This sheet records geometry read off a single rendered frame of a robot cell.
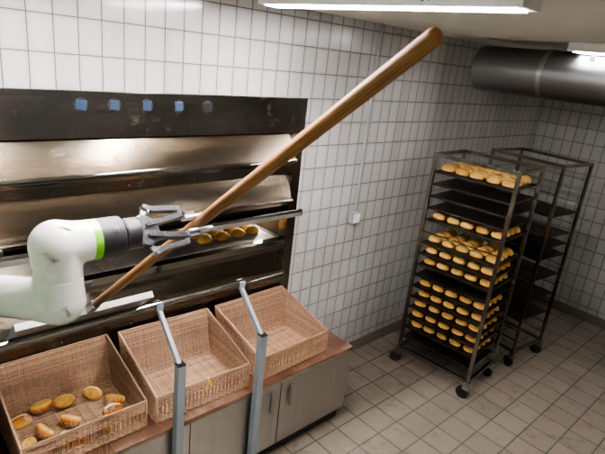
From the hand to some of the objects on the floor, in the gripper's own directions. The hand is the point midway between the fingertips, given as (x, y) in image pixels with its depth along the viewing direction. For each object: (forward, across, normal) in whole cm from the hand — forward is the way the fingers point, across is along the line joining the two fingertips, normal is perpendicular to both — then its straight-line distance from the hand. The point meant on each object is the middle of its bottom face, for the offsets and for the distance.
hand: (196, 222), depth 131 cm
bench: (+48, +90, -195) cm, 220 cm away
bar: (+30, +103, -178) cm, 208 cm away
